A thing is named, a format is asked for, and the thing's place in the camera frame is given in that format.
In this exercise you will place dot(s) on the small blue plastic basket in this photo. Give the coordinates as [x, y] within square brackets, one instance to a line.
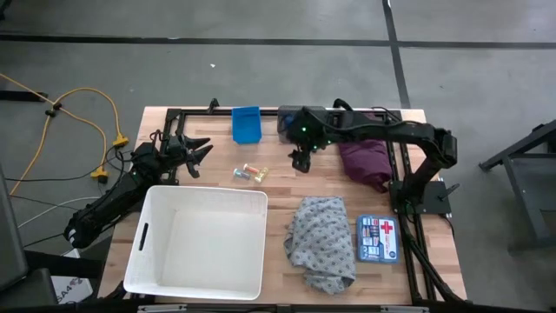
[246, 126]

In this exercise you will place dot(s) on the blue first aid kit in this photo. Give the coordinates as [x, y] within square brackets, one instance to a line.
[378, 239]

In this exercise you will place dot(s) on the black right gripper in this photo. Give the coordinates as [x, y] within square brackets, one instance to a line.
[310, 130]

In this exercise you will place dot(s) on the black base plate lever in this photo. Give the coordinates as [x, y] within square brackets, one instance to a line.
[448, 192]

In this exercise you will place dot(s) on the grey translucent plastic bin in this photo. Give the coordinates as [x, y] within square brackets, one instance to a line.
[281, 130]

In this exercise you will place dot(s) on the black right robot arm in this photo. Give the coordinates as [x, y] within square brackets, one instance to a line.
[391, 130]

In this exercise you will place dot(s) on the white woven plastic basket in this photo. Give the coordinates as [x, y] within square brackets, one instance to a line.
[208, 248]

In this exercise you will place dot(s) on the teal pill vial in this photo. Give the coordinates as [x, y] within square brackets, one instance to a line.
[241, 174]

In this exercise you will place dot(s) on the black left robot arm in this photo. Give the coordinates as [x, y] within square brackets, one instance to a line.
[108, 200]

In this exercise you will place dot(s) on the white printed box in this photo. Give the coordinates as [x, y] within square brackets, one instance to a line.
[69, 291]

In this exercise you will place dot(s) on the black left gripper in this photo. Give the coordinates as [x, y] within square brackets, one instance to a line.
[178, 152]

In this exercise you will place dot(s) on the grey patterned cloth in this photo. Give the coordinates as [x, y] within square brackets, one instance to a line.
[319, 243]

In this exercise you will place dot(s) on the black side table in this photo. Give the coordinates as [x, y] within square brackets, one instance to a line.
[530, 195]

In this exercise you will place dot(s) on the dark grey chair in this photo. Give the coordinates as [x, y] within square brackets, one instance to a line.
[13, 243]

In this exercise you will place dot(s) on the black metal table frame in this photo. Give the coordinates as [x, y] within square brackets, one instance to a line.
[204, 112]

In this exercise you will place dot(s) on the black floor bar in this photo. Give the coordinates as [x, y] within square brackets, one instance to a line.
[21, 95]

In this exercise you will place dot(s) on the maroon cloth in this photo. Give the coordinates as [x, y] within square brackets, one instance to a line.
[367, 167]

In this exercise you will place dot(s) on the yellow pill vial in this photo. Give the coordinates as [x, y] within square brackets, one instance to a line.
[261, 175]

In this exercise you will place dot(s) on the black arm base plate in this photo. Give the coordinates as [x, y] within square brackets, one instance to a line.
[434, 202]

